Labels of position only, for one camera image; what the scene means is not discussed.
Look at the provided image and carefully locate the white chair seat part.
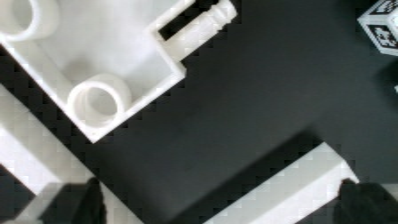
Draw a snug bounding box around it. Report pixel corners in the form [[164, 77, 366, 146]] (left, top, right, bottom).
[[0, 0, 239, 141]]

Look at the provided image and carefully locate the white U-shaped obstacle fence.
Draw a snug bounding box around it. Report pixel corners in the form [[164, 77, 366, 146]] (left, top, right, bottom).
[[0, 86, 358, 224]]

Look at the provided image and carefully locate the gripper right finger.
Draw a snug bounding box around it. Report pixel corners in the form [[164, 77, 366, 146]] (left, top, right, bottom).
[[333, 179, 398, 224]]

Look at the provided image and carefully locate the white chair leg with marker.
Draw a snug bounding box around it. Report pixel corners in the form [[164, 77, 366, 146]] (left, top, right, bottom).
[[358, 0, 398, 56]]

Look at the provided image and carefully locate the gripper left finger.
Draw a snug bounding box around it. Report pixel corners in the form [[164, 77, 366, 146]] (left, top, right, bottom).
[[40, 178, 107, 224]]

